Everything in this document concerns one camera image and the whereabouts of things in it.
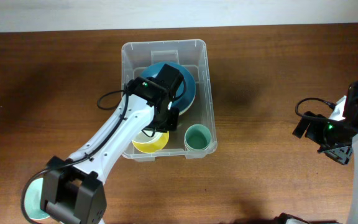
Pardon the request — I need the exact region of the mint green cup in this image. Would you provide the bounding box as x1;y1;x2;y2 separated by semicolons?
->
184;124;212;144

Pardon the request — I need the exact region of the clear plastic storage container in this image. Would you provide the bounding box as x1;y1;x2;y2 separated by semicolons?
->
121;39;218;162

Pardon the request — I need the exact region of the mint green small bowl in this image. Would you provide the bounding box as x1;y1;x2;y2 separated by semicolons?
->
24;178;50;221

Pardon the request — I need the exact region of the beige bowl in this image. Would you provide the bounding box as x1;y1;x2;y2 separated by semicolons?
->
177;97;195;116

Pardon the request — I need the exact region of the white small bowl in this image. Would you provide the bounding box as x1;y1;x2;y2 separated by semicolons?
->
132;130;163;144

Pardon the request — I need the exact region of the cream cup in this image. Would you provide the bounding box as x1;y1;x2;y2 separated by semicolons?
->
185;142;209;151

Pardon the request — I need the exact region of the blue bowl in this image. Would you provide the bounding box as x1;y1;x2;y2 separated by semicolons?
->
140;62;198;108

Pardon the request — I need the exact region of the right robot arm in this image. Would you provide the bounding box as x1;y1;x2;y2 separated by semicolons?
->
293;81;358;223

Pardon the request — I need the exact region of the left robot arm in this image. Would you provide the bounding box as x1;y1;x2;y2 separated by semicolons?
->
40;65;186;224

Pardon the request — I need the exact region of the yellow small bowl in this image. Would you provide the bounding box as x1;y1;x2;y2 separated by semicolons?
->
132;132;169;153

